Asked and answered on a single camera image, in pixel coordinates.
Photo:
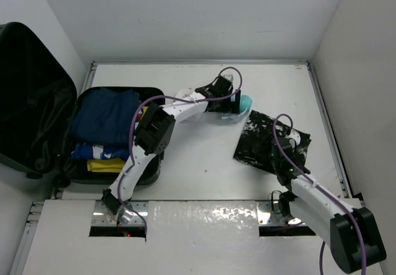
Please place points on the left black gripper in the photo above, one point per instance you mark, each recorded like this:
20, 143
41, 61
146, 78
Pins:
231, 107

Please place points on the teal cat-ear headphones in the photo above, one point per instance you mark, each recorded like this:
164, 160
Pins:
245, 103

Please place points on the white cloth bundle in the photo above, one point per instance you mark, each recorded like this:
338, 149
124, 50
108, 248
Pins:
183, 94

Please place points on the black white patterned garment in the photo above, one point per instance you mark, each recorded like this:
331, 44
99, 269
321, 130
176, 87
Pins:
254, 145

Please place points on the navy garment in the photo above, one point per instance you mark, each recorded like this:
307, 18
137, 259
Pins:
105, 117

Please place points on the yellow pants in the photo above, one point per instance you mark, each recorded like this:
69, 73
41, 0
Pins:
105, 165

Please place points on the blue white patterned shorts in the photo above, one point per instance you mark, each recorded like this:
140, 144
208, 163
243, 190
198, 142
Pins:
93, 151

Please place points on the black suitcase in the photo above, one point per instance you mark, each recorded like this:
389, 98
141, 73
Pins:
38, 103

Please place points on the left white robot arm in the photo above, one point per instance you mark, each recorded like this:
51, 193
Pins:
152, 127

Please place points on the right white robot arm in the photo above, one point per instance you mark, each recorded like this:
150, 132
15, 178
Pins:
351, 233

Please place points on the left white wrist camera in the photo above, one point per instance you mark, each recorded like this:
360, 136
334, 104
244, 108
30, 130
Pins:
229, 77

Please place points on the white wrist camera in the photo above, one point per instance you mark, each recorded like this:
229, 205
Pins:
229, 77
294, 138

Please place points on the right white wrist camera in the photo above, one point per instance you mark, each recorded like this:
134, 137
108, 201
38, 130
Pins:
294, 138

